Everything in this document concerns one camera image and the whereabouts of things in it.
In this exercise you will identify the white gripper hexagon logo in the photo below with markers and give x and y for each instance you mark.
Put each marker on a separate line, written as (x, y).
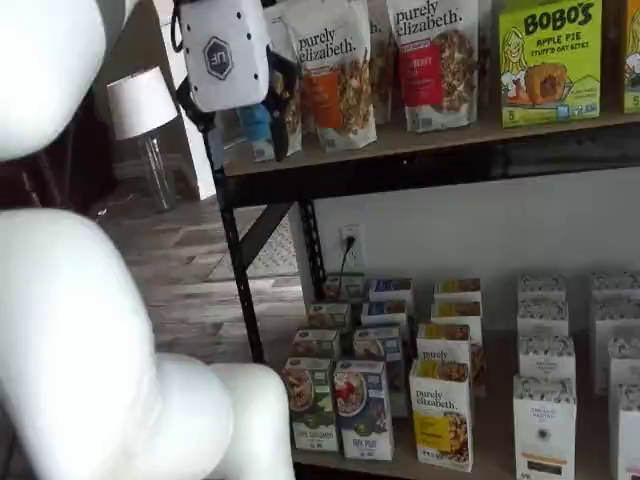
(225, 55)

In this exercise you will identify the blue and white oatmeal box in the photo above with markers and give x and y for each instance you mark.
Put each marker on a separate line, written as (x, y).
(385, 311)
(364, 410)
(391, 287)
(392, 350)

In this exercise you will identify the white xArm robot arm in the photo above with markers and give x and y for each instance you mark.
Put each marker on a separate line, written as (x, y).
(75, 325)

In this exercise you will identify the green oatmeal box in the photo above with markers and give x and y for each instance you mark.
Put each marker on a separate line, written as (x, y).
(315, 342)
(327, 315)
(345, 286)
(310, 400)

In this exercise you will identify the black metal shelf rack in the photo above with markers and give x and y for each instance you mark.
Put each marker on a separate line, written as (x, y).
(450, 165)

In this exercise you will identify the yellow purely elizabeth box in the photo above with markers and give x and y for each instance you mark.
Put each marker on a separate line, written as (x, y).
(445, 342)
(457, 287)
(440, 415)
(457, 310)

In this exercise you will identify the green Bobo's apple pie box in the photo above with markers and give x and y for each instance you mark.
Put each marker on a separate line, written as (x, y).
(550, 65)

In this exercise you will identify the white patterned pantry box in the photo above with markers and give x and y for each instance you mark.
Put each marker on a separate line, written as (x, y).
(629, 430)
(542, 285)
(542, 317)
(546, 355)
(615, 284)
(544, 430)
(615, 320)
(625, 360)

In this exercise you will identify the yellow Bobo's oat bites box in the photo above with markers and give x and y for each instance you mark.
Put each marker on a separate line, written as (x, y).
(632, 55)

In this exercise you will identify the blue label granola bag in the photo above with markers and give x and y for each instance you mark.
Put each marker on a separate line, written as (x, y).
(252, 122)

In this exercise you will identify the white shade glass table lamp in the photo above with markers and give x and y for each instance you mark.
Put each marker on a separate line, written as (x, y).
(140, 100)

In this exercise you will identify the orange label granola bag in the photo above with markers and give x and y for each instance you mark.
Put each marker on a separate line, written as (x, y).
(335, 90)
(384, 65)

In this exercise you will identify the grey patterned floor mat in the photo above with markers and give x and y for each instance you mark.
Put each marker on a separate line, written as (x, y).
(272, 255)

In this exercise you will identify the brown leather armchair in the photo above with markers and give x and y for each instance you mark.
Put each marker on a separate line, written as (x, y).
(65, 170)

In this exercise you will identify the red label granola bag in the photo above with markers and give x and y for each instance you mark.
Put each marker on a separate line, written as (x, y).
(435, 65)

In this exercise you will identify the white wall outlet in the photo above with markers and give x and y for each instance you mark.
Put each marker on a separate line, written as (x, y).
(356, 231)

